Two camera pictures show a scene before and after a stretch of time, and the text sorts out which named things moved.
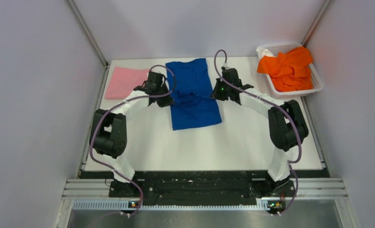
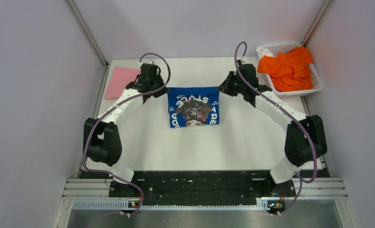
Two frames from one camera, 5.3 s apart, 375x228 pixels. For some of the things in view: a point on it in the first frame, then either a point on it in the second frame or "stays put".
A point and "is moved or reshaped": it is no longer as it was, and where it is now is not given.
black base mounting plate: (276, 185) stays put
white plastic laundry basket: (271, 50) stays put
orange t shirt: (289, 70) stays put
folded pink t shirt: (123, 80) stays put
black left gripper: (167, 101) -> (160, 92)
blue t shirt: (194, 105) is moved or reshaped
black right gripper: (216, 94) -> (225, 87)
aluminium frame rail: (88, 32) stays put
